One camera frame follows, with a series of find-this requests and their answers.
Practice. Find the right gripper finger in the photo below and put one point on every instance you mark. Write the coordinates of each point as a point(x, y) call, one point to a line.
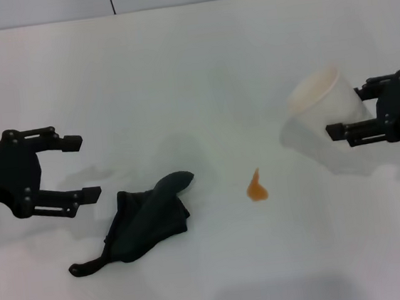
point(376, 86)
point(337, 132)

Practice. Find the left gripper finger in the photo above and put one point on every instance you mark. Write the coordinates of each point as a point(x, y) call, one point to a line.
point(68, 143)
point(90, 195)

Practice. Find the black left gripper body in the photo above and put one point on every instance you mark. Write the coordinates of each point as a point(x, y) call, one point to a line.
point(5, 170)

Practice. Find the white paper cup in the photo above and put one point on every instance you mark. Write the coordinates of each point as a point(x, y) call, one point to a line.
point(338, 103)

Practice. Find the dark blue rag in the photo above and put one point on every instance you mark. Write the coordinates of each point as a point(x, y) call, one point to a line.
point(146, 216)

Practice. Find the orange liquid stain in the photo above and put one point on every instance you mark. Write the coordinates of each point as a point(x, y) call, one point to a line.
point(257, 190)

